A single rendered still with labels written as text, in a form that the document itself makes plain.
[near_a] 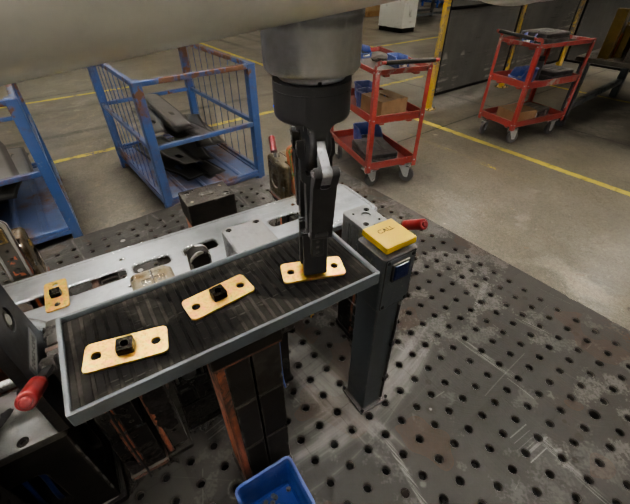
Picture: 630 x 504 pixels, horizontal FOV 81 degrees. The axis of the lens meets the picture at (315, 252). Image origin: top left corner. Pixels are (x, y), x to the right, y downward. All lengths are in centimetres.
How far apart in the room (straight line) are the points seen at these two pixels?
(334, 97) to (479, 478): 76
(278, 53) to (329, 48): 4
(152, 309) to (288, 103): 29
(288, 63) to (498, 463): 82
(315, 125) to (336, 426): 67
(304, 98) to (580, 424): 91
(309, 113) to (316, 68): 4
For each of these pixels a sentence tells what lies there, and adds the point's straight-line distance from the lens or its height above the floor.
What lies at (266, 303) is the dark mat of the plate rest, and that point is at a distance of 46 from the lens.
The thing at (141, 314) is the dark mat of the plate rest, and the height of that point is 116.
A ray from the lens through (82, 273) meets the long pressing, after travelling 86.
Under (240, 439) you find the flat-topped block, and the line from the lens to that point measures 67.
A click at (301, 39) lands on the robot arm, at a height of 144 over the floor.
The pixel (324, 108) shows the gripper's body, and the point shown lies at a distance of 35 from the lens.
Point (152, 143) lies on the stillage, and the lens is 257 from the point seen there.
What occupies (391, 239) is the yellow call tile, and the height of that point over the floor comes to 116.
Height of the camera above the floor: 149
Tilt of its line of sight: 39 degrees down
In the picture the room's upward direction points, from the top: straight up
